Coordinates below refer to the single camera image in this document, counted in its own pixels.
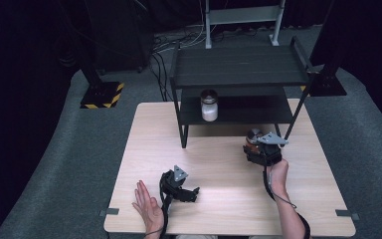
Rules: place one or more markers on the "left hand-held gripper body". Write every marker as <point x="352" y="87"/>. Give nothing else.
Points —
<point x="174" y="182"/>

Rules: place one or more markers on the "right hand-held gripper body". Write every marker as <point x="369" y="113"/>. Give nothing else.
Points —
<point x="268" y="151"/>

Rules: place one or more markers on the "white powder glass jar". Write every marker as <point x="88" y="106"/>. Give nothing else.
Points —
<point x="209" y="108"/>

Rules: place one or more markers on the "black two-tier shelf rack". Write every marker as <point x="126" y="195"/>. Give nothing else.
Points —
<point x="238" y="71"/>

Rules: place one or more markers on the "person's right hand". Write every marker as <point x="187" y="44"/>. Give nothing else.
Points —
<point x="278" y="176"/>

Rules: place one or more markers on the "person's left hand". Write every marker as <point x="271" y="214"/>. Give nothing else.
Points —
<point x="149" y="207"/>

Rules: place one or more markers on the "grey tape strip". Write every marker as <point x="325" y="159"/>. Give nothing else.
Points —
<point x="346" y="214"/>
<point x="109" y="211"/>

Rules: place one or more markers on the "black stand with flat base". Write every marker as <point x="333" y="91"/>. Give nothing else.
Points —
<point x="328" y="83"/>

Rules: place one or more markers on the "black stand with striped base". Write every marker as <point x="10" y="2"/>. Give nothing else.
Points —
<point x="102" y="94"/>

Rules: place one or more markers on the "dark cabinet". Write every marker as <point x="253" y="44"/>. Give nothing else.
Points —
<point x="119" y="36"/>

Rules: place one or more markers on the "grey metal stand frame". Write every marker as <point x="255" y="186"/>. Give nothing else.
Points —
<point x="243" y="15"/>

